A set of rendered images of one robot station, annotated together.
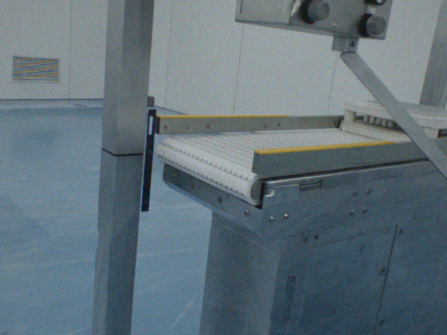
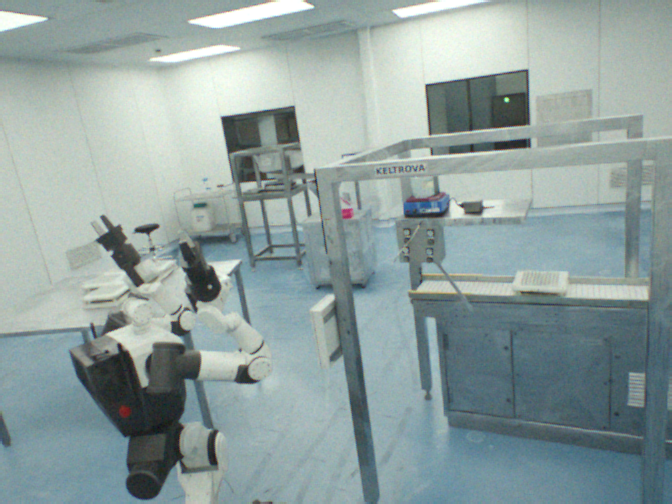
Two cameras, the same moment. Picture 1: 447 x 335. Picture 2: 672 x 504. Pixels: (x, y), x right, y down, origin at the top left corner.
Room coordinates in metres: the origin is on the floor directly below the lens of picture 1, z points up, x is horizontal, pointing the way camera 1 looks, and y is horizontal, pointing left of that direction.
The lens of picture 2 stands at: (-0.60, -2.22, 1.82)
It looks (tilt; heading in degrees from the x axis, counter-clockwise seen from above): 16 degrees down; 67
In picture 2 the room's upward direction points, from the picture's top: 8 degrees counter-clockwise
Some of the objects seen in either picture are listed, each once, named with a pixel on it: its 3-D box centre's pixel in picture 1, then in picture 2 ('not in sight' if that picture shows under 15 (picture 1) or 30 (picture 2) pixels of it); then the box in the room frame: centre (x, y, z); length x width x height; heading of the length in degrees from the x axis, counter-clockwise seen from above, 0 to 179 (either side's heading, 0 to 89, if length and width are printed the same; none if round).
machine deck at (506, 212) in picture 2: not in sight; (464, 212); (0.98, -0.17, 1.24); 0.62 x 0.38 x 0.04; 130
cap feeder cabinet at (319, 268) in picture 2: not in sight; (341, 248); (1.46, 2.62, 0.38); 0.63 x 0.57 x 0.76; 138
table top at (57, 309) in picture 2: not in sight; (116, 295); (-0.77, 1.45, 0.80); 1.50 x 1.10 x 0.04; 149
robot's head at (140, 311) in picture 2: not in sight; (138, 312); (-0.63, -0.53, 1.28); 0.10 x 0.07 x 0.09; 108
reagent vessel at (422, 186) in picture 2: not in sight; (424, 177); (0.83, -0.06, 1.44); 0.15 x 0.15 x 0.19
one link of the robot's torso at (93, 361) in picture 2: not in sight; (134, 374); (-0.69, -0.54, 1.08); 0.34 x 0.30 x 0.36; 108
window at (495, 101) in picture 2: not in sight; (477, 119); (4.22, 3.59, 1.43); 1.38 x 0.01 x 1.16; 138
